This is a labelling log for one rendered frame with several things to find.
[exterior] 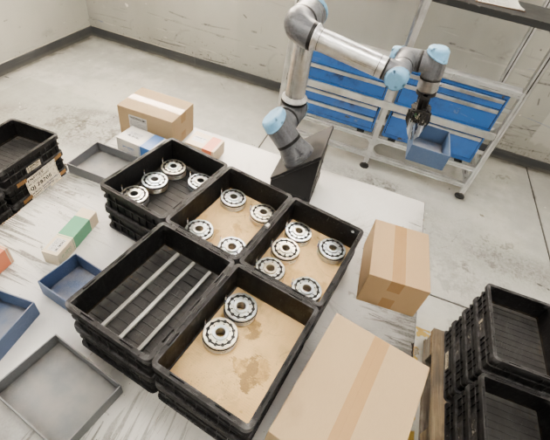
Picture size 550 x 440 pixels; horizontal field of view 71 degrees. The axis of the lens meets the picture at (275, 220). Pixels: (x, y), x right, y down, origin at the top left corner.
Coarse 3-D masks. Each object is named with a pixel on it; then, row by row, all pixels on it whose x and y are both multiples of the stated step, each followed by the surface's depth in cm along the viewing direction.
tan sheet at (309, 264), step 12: (312, 240) 148; (300, 252) 142; (312, 252) 143; (300, 264) 139; (312, 264) 139; (324, 264) 140; (288, 276) 134; (300, 276) 135; (312, 276) 135; (324, 276) 136; (324, 288) 132
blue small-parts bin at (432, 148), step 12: (432, 132) 163; (444, 132) 161; (408, 144) 158; (420, 144) 163; (432, 144) 164; (444, 144) 160; (408, 156) 152; (420, 156) 151; (432, 156) 149; (444, 156) 148
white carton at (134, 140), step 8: (128, 128) 188; (136, 128) 189; (120, 136) 182; (128, 136) 183; (136, 136) 184; (144, 136) 185; (152, 136) 186; (160, 136) 187; (120, 144) 184; (128, 144) 182; (136, 144) 180; (144, 144) 181; (152, 144) 182; (128, 152) 185; (136, 152) 183; (144, 152) 181
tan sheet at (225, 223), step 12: (216, 204) 154; (252, 204) 157; (204, 216) 148; (216, 216) 149; (228, 216) 150; (240, 216) 151; (216, 228) 145; (228, 228) 146; (240, 228) 147; (252, 228) 148; (216, 240) 140
